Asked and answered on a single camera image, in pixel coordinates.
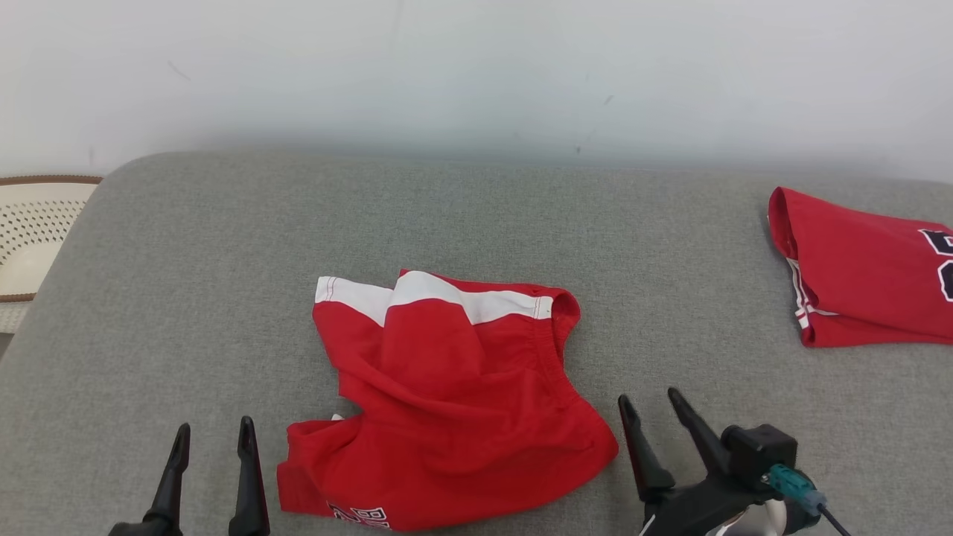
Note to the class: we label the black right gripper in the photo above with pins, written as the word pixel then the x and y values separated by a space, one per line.
pixel 692 510

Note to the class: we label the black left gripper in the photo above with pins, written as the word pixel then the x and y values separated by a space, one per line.
pixel 149 529

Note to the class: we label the red shorts with white stripe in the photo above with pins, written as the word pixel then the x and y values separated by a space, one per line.
pixel 447 402

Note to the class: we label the red jersey with white sleeves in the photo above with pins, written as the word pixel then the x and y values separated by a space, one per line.
pixel 864 275

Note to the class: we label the cream perforated laundry basket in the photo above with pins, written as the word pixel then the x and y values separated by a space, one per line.
pixel 30 238

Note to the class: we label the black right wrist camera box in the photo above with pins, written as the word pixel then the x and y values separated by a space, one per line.
pixel 759 450

